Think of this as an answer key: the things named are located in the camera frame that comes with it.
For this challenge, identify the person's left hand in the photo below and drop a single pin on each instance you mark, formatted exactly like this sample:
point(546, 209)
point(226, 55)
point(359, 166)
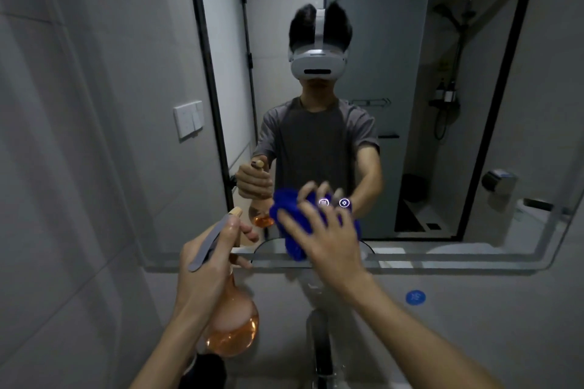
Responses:
point(200, 270)

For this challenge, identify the blue cloth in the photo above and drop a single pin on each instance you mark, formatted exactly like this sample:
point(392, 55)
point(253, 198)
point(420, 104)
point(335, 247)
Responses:
point(285, 202)

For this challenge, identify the person's right hand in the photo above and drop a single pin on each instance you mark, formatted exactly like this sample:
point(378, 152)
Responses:
point(333, 247)

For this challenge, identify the person's right forearm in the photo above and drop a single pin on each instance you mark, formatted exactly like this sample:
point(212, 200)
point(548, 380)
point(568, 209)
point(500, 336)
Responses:
point(419, 343)

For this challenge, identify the chrome faucet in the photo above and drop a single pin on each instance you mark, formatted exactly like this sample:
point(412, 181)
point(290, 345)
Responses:
point(320, 347)

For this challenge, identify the rectangular wall mirror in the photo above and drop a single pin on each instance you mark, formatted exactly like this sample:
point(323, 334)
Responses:
point(410, 60)

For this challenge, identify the orange spray bottle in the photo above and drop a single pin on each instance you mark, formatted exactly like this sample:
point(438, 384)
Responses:
point(235, 329)

